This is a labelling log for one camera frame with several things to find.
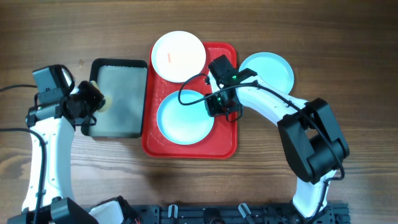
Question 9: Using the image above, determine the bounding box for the teal plate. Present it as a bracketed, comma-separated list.
[156, 90, 215, 145]
[239, 52, 295, 94]

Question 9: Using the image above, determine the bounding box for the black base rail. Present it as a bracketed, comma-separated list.
[86, 202, 351, 224]

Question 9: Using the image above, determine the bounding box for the green yellow sponge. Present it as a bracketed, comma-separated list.
[90, 80, 113, 113]

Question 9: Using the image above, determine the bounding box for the black tray with water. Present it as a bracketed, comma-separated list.
[81, 58, 148, 138]

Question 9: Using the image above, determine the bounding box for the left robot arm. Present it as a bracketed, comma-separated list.
[8, 81, 106, 223]

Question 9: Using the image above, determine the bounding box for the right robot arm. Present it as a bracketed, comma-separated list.
[205, 68, 349, 223]

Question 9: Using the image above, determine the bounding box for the white round plate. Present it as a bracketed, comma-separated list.
[151, 30, 206, 83]

